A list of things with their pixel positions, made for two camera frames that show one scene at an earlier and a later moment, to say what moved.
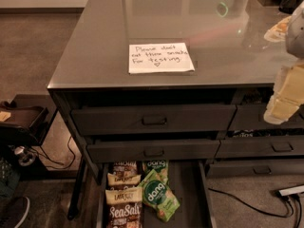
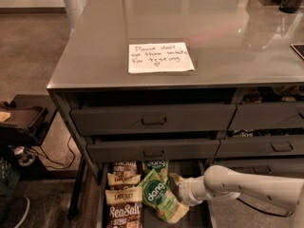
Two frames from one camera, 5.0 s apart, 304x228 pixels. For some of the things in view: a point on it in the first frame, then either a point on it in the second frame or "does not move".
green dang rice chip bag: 158,195 does not move
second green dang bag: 160,165 does not move
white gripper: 296,35 → 186,190
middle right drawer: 260,147 does not move
